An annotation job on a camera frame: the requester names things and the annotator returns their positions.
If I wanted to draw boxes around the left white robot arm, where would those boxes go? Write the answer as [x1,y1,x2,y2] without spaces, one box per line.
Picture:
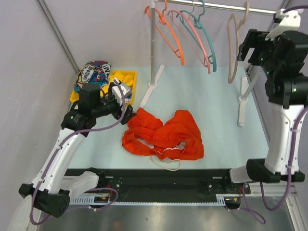
[19,79,134,218]

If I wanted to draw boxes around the teal hanger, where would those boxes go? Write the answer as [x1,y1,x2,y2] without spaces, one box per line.
[180,0,217,72]

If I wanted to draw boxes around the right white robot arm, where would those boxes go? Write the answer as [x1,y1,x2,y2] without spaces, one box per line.
[222,29,308,193]

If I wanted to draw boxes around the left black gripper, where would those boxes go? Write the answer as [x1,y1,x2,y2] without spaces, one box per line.
[92,83,137,124]

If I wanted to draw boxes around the pink hanger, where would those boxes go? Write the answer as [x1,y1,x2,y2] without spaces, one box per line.
[167,0,217,74]

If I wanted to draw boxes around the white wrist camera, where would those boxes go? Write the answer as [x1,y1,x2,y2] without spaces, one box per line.
[265,9,304,41]
[108,78,132,106]

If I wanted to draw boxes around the comic print shorts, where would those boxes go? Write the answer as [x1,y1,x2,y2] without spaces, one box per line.
[73,60,132,100]

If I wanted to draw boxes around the orange hanger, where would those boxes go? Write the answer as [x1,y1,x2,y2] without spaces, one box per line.
[144,0,185,66]

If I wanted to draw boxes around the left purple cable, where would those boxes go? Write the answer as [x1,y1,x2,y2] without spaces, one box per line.
[29,78,127,226]

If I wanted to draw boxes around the beige hanger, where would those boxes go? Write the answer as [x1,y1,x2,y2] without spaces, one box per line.
[227,1,250,84]

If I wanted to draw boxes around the orange shorts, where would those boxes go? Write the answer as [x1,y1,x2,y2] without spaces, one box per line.
[122,108,204,161]

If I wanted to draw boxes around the yellow plastic bin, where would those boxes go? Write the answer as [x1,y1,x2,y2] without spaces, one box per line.
[70,70,137,105]

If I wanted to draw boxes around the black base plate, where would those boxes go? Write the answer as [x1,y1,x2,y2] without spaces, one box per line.
[89,167,251,204]

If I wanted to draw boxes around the white slotted cable duct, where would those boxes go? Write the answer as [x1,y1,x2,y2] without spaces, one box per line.
[69,194,241,206]

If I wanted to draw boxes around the yellow shorts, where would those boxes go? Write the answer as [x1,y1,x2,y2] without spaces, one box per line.
[100,70,137,98]

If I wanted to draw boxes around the white clothes rack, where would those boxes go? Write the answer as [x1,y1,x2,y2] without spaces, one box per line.
[138,0,305,127]

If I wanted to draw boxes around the aluminium frame rail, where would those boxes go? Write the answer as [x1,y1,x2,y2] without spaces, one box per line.
[248,181,297,197]

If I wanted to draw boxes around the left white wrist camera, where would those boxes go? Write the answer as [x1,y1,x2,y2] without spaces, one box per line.
[108,78,132,106]

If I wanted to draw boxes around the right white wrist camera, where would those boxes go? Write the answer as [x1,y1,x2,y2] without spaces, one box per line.
[265,9,304,41]

